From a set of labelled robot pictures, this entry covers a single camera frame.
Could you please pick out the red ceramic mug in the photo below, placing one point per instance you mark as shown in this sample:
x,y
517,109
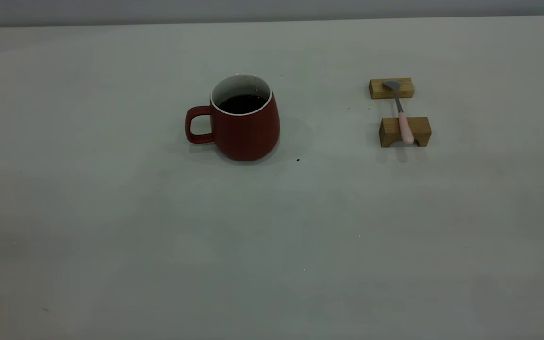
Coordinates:
x,y
248,137

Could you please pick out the dark coffee liquid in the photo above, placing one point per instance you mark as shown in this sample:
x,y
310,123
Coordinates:
x,y
242,104

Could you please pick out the flat wooden block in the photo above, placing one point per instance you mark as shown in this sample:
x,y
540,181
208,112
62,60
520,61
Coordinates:
x,y
378,89

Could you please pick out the arched wooden block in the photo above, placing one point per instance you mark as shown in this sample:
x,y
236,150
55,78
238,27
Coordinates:
x,y
420,128

